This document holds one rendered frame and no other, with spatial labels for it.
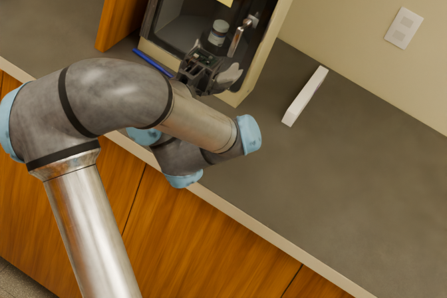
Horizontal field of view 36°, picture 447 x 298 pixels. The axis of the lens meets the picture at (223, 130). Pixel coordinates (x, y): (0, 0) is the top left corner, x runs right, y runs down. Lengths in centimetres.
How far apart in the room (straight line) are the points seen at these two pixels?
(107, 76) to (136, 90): 5
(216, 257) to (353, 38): 78
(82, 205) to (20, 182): 103
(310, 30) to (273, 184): 63
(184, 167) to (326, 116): 67
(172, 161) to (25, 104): 42
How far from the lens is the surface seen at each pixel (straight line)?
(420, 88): 212
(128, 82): 101
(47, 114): 104
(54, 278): 229
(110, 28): 182
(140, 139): 136
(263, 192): 165
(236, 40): 165
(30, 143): 106
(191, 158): 136
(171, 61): 187
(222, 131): 125
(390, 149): 197
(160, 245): 187
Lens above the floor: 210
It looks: 41 degrees down
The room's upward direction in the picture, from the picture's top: 23 degrees clockwise
